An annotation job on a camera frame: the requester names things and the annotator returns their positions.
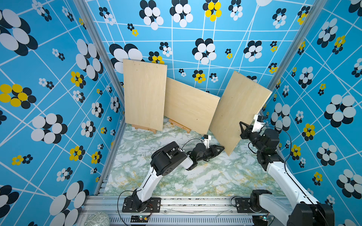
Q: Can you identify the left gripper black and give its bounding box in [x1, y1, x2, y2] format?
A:
[196, 145, 225, 163]

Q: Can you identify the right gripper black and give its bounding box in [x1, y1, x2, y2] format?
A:
[240, 121, 265, 153]

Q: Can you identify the wooden easel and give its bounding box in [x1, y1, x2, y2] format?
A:
[169, 119, 191, 134]
[132, 124, 156, 134]

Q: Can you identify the plywood board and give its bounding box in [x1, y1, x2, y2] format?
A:
[123, 59, 167, 131]
[164, 77, 220, 134]
[209, 71, 272, 156]

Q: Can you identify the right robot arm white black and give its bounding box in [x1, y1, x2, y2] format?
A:
[239, 122, 335, 226]

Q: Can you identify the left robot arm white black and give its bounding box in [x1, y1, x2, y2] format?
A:
[131, 141, 224, 212]

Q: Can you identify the right circuit board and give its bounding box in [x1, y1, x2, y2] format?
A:
[253, 216, 268, 226]

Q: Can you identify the circuit board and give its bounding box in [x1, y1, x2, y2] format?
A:
[253, 216, 268, 226]
[131, 215, 150, 223]

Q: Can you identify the left circuit board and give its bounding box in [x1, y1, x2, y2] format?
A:
[131, 215, 150, 223]

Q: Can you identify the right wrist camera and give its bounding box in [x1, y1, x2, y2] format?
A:
[252, 115, 266, 133]

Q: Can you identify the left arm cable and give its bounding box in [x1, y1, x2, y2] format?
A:
[116, 137, 204, 226]

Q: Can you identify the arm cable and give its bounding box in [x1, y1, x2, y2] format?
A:
[116, 137, 204, 226]
[247, 124, 331, 226]

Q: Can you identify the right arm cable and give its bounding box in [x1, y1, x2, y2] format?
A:
[247, 124, 331, 226]

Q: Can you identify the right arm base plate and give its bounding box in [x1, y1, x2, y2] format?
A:
[234, 197, 268, 214]

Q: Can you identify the aluminium front rail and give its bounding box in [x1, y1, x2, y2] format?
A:
[76, 196, 290, 226]

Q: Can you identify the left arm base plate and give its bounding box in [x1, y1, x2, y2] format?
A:
[122, 197, 161, 213]

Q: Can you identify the left aluminium corner post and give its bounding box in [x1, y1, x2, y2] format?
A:
[73, 0, 131, 109]

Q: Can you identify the aluminium corner post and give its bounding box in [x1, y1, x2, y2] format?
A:
[73, 0, 131, 109]
[252, 1, 325, 99]

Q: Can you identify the right aluminium corner post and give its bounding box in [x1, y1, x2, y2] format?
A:
[252, 1, 325, 99]

